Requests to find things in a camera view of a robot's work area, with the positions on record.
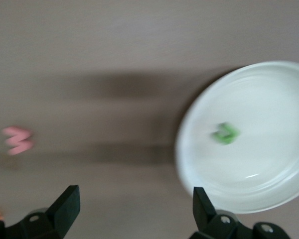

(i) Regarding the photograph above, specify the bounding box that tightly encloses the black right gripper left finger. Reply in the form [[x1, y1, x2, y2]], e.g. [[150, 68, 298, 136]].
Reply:
[[3, 184, 80, 239]]

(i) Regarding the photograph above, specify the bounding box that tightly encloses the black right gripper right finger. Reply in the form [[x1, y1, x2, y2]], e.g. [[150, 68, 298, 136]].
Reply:
[[192, 186, 254, 239]]

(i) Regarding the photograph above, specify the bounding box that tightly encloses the pink foam letter w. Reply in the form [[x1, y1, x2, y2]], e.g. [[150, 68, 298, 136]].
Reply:
[[2, 126, 34, 156]]

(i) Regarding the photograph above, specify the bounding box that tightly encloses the green foam letter u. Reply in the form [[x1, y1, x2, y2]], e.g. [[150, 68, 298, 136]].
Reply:
[[210, 122, 240, 145]]

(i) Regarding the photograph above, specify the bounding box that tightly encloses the brown table cover mat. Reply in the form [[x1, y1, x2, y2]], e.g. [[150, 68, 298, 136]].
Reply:
[[0, 0, 299, 239]]

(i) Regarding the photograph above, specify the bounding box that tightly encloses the beige round plate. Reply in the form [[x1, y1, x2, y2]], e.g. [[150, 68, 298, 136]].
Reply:
[[174, 60, 299, 214]]

